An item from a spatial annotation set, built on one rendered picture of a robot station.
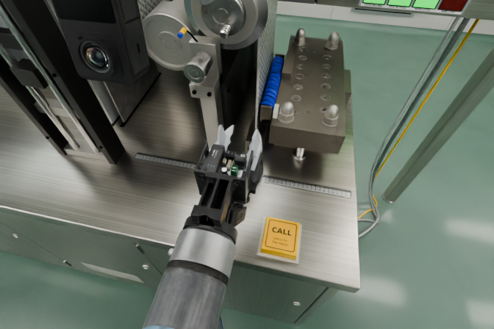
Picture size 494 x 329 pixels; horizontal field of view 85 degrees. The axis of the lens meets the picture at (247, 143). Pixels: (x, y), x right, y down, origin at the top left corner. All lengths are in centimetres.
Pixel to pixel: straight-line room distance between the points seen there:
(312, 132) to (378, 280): 115
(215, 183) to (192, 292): 12
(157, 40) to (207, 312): 48
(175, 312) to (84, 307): 135
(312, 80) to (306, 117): 14
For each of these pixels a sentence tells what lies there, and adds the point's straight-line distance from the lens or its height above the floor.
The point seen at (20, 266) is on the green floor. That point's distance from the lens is 190.
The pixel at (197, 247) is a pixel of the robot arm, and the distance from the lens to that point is 33.
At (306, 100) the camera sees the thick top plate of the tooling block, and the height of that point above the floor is 103.
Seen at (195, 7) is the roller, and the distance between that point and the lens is 52.
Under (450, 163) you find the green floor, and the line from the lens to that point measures 225.
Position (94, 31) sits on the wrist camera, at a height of 137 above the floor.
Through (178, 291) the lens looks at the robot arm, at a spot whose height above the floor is 115.
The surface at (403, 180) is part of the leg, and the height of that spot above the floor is 23.
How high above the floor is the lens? 146
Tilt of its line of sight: 50 degrees down
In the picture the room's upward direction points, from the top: straight up
